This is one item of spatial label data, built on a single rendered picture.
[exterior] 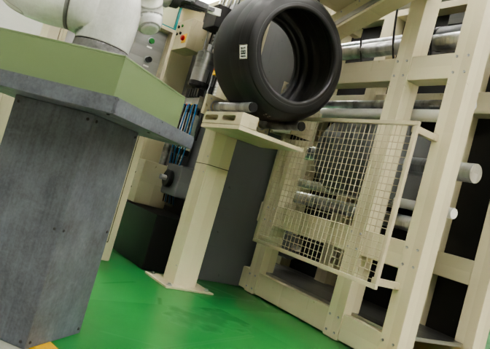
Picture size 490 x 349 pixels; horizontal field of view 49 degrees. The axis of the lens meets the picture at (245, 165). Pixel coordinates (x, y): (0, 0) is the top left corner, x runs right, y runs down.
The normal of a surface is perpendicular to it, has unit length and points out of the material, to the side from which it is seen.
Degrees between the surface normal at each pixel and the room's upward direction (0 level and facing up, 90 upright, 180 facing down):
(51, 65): 90
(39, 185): 90
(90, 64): 90
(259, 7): 71
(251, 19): 80
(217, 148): 90
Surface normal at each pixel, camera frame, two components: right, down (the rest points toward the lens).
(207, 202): 0.52, 0.10
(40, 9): -0.09, 0.64
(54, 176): -0.25, -0.13
